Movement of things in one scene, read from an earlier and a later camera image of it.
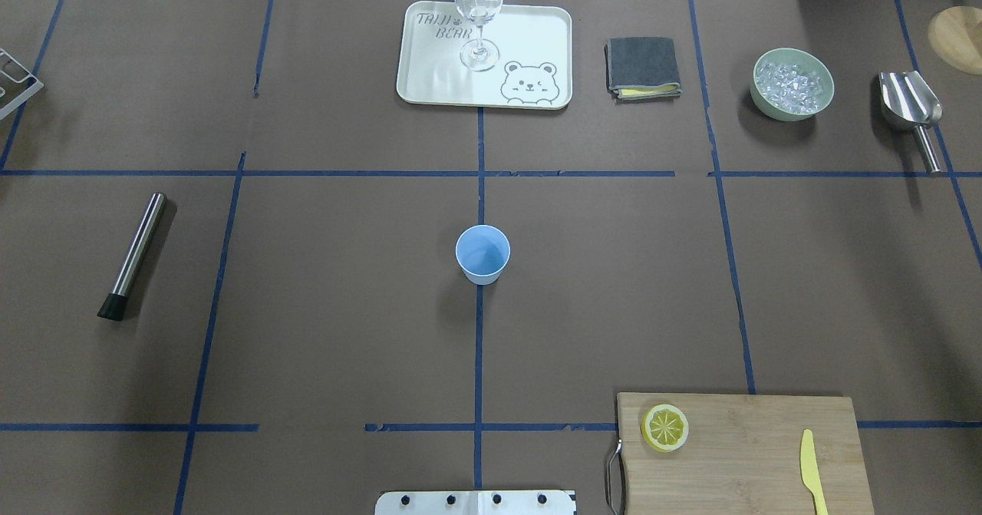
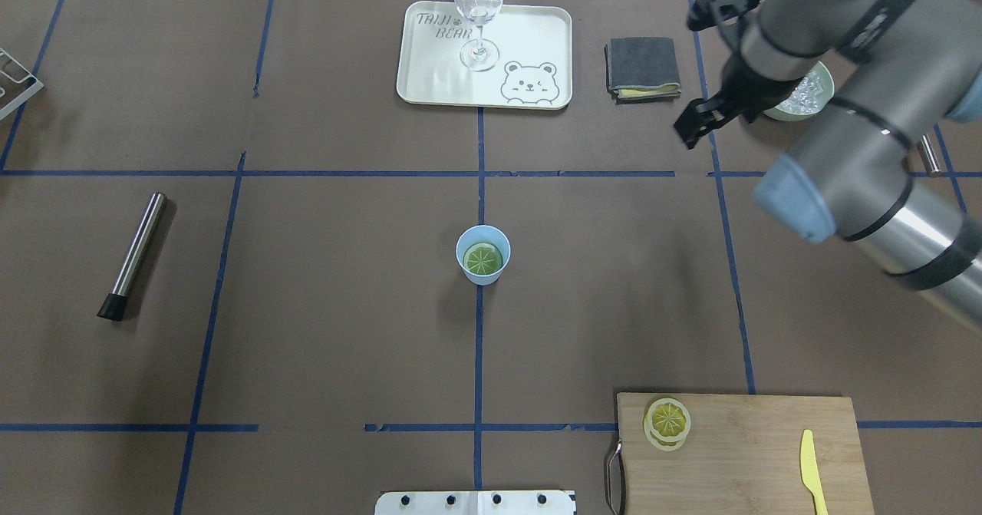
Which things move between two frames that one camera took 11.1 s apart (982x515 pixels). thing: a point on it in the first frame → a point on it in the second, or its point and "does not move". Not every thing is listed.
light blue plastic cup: [483, 251] does not move
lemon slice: [664, 427] → [482, 258]
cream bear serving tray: [522, 57] does not move
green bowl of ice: [791, 84] does not move
